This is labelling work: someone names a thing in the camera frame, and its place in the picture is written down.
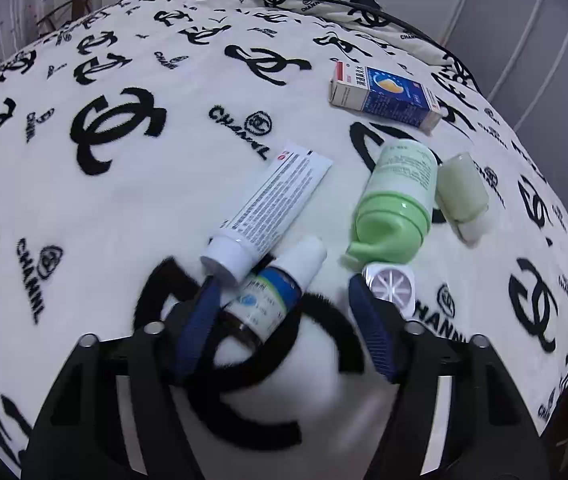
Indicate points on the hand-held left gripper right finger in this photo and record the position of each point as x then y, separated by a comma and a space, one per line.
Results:
374, 330

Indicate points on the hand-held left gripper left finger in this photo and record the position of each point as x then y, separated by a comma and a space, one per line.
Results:
196, 330

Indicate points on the brown blue label dropper bottle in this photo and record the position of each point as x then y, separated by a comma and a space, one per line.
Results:
259, 305

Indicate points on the green capped lotion bottle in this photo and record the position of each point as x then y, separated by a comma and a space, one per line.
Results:
399, 195

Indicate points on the white black printed blanket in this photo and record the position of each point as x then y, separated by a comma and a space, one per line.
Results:
113, 200

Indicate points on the pale green small bottle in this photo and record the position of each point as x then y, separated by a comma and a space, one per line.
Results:
461, 195

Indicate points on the white ointment tube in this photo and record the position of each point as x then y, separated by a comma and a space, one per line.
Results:
284, 185

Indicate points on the blue white medicine box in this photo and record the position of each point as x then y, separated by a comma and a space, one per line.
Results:
389, 95

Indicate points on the grey sliding door wardrobe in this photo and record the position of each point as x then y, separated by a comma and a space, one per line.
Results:
539, 60

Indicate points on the dark clothes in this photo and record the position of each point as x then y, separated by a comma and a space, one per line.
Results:
364, 0

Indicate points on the printed pillow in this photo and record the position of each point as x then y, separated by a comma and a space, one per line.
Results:
314, 2

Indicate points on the wooden chair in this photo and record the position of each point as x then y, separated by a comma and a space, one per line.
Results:
66, 12

